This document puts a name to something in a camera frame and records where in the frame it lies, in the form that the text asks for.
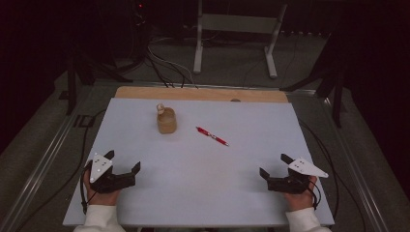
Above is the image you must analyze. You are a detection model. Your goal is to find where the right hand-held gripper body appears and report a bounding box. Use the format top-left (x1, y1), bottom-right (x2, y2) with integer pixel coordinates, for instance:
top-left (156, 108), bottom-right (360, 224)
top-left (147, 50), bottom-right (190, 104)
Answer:
top-left (266, 157), bottom-right (330, 195)

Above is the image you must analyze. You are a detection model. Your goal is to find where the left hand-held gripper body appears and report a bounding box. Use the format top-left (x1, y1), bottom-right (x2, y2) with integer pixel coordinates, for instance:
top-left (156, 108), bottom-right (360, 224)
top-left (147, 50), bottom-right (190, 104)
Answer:
top-left (84, 152), bottom-right (136, 194)

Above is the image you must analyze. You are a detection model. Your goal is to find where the tan pen holder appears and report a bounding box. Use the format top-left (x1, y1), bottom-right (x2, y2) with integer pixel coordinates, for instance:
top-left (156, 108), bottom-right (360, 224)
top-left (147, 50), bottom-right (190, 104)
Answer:
top-left (156, 102), bottom-right (178, 135)

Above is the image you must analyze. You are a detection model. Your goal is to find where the red pen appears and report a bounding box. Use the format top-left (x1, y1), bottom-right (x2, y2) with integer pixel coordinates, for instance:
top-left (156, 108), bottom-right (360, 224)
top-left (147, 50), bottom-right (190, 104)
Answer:
top-left (195, 126), bottom-right (230, 148)

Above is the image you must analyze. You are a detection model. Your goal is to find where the person's left hand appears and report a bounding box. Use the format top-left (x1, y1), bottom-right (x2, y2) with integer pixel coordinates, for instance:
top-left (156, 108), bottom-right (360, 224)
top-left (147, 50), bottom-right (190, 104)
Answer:
top-left (82, 178), bottom-right (122, 207)

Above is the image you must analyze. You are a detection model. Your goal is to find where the person's right hand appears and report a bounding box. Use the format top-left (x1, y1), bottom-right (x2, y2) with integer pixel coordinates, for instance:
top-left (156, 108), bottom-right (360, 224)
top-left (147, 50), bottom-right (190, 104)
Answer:
top-left (282, 175), bottom-right (319, 213)

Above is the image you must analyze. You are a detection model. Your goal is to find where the black stand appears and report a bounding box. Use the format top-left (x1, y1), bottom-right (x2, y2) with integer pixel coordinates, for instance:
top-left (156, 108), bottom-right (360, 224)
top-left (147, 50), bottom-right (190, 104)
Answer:
top-left (65, 54), bottom-right (133, 116)
top-left (279, 30), bottom-right (346, 129)

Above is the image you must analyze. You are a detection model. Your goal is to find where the wooden board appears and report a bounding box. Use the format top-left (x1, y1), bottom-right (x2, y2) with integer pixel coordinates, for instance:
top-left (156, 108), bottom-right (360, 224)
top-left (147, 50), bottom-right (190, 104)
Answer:
top-left (114, 85), bottom-right (289, 103)

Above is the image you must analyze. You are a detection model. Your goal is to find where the white metal stand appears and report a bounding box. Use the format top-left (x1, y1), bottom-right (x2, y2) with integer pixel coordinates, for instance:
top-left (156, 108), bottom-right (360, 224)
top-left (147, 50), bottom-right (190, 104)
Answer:
top-left (192, 0), bottom-right (289, 79)

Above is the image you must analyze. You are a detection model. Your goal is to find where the black device with red light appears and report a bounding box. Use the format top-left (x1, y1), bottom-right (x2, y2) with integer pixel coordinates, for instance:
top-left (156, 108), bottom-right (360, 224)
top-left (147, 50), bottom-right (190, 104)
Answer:
top-left (132, 0), bottom-right (147, 27)

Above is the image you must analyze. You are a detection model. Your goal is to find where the black floor cable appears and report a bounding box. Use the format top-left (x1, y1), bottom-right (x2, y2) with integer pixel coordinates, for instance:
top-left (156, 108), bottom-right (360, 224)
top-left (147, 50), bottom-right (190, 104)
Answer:
top-left (298, 118), bottom-right (366, 232)
top-left (14, 109), bottom-right (107, 232)

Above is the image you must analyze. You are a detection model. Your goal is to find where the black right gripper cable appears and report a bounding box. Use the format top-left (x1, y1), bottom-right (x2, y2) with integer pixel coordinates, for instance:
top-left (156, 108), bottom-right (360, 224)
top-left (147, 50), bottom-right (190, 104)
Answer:
top-left (307, 179), bottom-right (323, 212)

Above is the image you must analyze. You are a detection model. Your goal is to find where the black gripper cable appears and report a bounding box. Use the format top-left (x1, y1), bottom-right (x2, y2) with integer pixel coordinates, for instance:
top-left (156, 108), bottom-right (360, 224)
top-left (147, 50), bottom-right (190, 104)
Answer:
top-left (78, 161), bottom-right (95, 216)
top-left (307, 179), bottom-right (323, 212)

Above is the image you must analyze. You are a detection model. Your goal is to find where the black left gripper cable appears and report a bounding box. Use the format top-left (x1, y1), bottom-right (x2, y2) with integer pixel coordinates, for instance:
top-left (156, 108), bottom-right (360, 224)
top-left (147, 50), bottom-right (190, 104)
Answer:
top-left (78, 161), bottom-right (95, 216)

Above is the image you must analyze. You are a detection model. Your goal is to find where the black cable bundle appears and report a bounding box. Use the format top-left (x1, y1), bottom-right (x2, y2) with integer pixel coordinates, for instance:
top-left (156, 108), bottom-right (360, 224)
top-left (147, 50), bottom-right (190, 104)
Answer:
top-left (144, 47), bottom-right (189, 89)

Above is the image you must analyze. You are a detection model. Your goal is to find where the white cable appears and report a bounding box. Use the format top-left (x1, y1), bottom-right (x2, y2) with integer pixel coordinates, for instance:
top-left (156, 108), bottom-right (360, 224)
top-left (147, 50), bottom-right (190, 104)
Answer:
top-left (148, 44), bottom-right (199, 89)

